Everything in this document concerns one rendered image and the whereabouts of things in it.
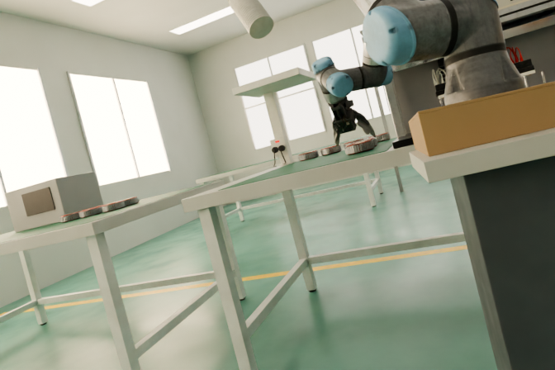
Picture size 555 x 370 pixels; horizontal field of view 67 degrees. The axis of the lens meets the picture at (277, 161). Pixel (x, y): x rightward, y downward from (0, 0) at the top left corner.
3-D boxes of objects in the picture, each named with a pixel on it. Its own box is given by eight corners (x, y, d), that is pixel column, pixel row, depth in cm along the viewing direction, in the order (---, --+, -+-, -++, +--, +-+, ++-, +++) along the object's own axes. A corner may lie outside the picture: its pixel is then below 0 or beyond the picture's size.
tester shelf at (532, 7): (580, -3, 137) (577, -16, 137) (374, 62, 161) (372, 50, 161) (545, 24, 178) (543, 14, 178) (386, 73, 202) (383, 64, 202)
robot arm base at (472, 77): (531, 86, 76) (519, 33, 77) (443, 106, 83) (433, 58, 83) (521, 93, 90) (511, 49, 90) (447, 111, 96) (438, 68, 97)
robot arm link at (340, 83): (364, 70, 130) (351, 63, 140) (329, 76, 128) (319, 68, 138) (365, 95, 133) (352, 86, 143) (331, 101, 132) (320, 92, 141)
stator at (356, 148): (371, 150, 154) (368, 140, 154) (343, 157, 159) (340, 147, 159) (377, 147, 164) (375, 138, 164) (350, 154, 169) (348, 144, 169)
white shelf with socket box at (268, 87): (320, 158, 204) (297, 66, 203) (253, 174, 217) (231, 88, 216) (335, 152, 237) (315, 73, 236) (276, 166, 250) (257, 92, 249)
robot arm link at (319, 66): (314, 68, 138) (306, 64, 145) (326, 97, 143) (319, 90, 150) (335, 57, 138) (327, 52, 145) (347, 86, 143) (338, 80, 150)
